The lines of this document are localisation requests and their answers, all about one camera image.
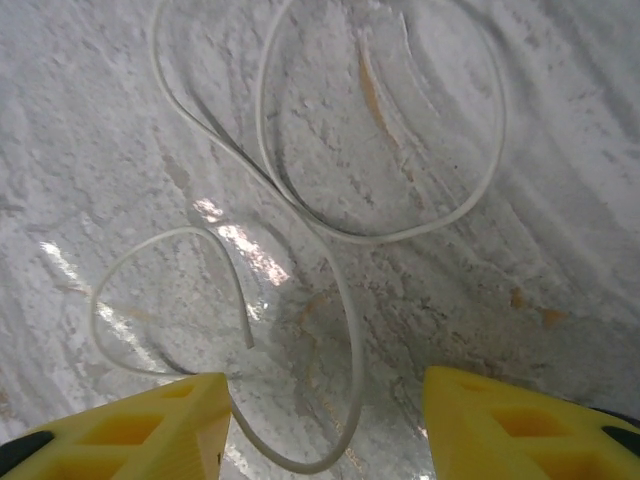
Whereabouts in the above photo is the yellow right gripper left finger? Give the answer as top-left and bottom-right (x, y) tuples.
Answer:
(0, 372), (235, 480)

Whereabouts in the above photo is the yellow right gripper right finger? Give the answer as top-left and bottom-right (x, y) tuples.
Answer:
(422, 366), (640, 480)

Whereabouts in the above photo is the white thin cable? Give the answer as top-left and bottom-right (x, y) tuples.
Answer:
(89, 0), (509, 474)

